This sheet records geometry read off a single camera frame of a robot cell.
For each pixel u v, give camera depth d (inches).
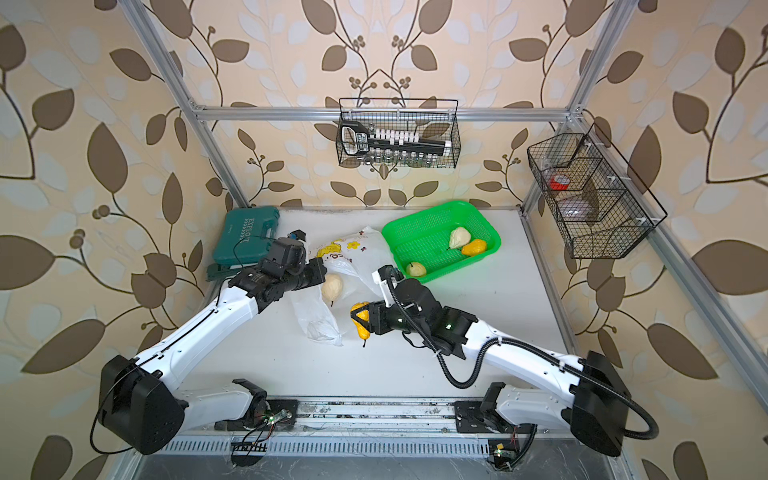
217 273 39.3
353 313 27.1
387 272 26.3
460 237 41.4
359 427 29.0
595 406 15.5
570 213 28.9
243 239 41.4
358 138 33.1
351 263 32.4
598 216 29.7
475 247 40.3
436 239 43.8
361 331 26.9
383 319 24.6
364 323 26.1
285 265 24.3
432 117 35.9
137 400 15.6
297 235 29.0
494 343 19.2
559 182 31.8
